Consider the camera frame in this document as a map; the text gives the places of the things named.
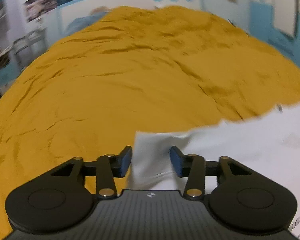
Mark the tall black-framed mirror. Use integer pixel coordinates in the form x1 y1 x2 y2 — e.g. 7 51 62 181
272 0 299 39

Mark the yellow quilted blanket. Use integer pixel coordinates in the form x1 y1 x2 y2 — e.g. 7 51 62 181
0 6 300 240

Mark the white and blue headboard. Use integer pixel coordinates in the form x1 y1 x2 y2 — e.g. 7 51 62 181
57 0 206 33

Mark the white printed sweatshirt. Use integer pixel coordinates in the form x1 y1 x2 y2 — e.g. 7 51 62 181
129 102 300 240

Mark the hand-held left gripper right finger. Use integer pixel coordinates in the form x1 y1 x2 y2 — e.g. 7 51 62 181
170 145 253 200

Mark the blue and white desk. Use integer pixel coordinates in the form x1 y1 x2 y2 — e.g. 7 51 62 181
0 46 17 92

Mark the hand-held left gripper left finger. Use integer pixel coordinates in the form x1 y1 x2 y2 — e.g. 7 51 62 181
51 145 133 199

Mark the blue and white wardrobe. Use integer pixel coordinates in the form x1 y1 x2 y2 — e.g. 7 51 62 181
249 0 300 76

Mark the wall poster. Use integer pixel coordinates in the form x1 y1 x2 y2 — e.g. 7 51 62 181
24 0 98 22

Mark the blue pillow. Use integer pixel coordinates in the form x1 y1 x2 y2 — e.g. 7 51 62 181
66 6 115 35

